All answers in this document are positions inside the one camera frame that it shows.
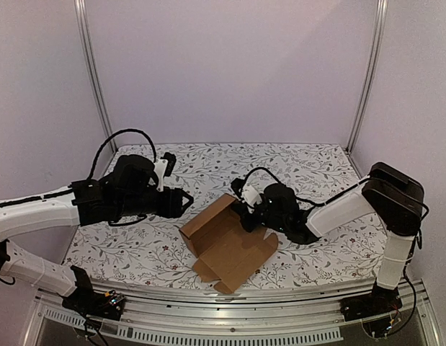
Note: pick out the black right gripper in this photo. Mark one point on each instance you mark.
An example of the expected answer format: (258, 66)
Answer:
(250, 220)

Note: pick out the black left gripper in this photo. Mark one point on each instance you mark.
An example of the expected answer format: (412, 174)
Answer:
(171, 207)

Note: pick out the brown cardboard box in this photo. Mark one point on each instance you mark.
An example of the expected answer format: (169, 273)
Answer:
(225, 253)

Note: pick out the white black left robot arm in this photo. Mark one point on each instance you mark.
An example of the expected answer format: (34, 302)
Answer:
(134, 188)

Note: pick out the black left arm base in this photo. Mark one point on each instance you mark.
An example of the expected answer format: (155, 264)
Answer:
(108, 305)

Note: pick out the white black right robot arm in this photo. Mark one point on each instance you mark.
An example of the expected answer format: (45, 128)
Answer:
(395, 198)

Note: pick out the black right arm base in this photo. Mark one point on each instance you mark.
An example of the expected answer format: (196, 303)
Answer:
(368, 305)

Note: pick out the floral patterned table mat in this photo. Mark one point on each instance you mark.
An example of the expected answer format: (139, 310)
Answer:
(153, 252)

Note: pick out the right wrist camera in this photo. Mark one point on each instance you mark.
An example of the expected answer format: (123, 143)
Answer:
(247, 194)

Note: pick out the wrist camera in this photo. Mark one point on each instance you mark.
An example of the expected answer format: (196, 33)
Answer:
(247, 194)
(163, 168)

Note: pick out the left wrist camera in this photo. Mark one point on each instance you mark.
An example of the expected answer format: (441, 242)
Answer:
(163, 168)

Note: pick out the aluminium front rail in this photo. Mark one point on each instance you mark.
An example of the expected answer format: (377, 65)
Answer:
(287, 316)

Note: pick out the left aluminium frame post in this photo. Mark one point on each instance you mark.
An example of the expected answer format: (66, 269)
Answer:
(88, 51)

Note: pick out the aluminium frame post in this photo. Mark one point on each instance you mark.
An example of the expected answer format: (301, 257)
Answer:
(88, 51)
(372, 64)

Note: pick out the right aluminium frame post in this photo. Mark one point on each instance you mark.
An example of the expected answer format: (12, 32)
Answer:
(372, 64)

